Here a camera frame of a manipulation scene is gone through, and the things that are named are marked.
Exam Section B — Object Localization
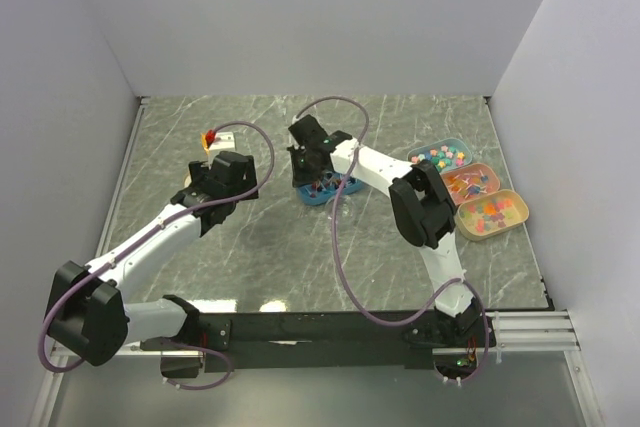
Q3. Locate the blue lollipop tray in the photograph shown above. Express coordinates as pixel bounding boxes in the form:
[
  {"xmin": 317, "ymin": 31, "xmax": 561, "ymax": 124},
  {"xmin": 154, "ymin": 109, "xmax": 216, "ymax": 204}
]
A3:
[{"xmin": 295, "ymin": 172, "xmax": 364, "ymax": 206}]

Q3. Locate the yellow plastic scoop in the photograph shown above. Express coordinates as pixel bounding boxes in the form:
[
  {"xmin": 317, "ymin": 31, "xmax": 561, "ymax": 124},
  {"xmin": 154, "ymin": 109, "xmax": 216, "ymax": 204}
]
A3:
[{"xmin": 200, "ymin": 130, "xmax": 215, "ymax": 154}]

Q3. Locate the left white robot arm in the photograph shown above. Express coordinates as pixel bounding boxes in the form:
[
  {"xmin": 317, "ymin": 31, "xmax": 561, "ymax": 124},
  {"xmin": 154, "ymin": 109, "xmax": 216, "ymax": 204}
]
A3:
[{"xmin": 40, "ymin": 151, "xmax": 261, "ymax": 366}]

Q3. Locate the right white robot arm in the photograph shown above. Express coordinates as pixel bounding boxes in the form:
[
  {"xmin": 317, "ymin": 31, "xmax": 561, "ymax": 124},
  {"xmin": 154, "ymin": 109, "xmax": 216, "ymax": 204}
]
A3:
[{"xmin": 288, "ymin": 115, "xmax": 483, "ymax": 346}]

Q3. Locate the clear plastic jar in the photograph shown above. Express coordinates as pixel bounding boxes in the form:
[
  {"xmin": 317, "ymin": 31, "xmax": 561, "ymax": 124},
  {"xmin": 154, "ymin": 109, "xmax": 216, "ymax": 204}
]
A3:
[{"xmin": 324, "ymin": 193, "xmax": 366, "ymax": 227}]

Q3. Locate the light blue star candy tray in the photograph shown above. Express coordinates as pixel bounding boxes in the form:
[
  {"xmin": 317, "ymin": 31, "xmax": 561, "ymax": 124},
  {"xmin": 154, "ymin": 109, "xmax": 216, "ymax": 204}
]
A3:
[{"xmin": 407, "ymin": 138, "xmax": 473, "ymax": 173}]

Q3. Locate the pink lollipop tray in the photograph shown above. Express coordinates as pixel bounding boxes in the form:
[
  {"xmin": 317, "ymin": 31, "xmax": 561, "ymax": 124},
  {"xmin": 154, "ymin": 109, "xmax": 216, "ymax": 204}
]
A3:
[{"xmin": 441, "ymin": 163, "xmax": 501, "ymax": 206}]

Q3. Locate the beige gummy candy tray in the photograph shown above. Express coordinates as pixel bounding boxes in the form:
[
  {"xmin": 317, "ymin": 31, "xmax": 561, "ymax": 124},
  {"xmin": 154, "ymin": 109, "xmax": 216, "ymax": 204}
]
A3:
[{"xmin": 456, "ymin": 189, "xmax": 529, "ymax": 241}]

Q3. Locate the black base beam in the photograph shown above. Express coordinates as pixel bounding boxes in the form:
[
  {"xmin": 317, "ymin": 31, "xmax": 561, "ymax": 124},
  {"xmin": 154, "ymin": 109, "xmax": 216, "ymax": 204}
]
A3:
[{"xmin": 141, "ymin": 310, "xmax": 496, "ymax": 370}]

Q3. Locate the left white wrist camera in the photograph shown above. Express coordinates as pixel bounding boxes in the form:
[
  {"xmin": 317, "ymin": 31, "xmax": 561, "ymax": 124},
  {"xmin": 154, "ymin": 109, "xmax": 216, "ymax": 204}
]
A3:
[{"xmin": 207, "ymin": 132, "xmax": 236, "ymax": 159}]

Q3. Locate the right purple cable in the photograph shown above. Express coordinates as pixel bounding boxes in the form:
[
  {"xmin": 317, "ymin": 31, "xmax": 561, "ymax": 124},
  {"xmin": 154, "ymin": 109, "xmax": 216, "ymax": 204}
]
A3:
[{"xmin": 293, "ymin": 95, "xmax": 490, "ymax": 387}]

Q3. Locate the purple cable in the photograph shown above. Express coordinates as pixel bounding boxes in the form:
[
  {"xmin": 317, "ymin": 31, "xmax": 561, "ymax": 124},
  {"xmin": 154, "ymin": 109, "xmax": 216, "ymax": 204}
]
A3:
[
  {"xmin": 293, "ymin": 95, "xmax": 490, "ymax": 387},
  {"xmin": 38, "ymin": 120, "xmax": 276, "ymax": 392}
]

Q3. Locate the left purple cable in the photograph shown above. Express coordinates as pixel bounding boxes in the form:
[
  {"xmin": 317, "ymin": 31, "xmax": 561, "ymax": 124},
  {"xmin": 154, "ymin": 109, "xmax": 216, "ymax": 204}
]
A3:
[{"xmin": 38, "ymin": 120, "xmax": 276, "ymax": 392}]

